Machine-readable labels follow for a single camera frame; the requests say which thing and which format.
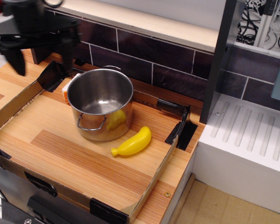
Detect yellow toy banana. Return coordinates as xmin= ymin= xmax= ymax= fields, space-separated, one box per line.
xmin=111 ymin=126 xmax=152 ymax=157

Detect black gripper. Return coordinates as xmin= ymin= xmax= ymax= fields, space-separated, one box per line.
xmin=0 ymin=7 xmax=80 ymax=76

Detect tangled black cables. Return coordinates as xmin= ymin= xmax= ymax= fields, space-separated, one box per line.
xmin=237 ymin=0 xmax=280 ymax=50

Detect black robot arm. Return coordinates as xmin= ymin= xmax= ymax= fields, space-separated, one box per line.
xmin=0 ymin=0 xmax=80 ymax=76

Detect white drying rack block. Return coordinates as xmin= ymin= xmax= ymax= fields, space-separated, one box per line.
xmin=193 ymin=95 xmax=280 ymax=214

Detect stainless steel pot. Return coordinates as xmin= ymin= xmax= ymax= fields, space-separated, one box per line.
xmin=67 ymin=68 xmax=133 ymax=141

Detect dark vertical post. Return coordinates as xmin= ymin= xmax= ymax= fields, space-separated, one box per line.
xmin=200 ymin=0 xmax=237 ymax=124

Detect orange slice toy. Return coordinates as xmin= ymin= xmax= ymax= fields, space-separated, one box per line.
xmin=62 ymin=73 xmax=81 ymax=103

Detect cardboard fence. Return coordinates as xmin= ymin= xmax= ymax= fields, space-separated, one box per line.
xmin=0 ymin=60 xmax=198 ymax=224

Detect brass screw in tabletop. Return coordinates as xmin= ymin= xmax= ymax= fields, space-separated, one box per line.
xmin=164 ymin=191 xmax=171 ymax=198

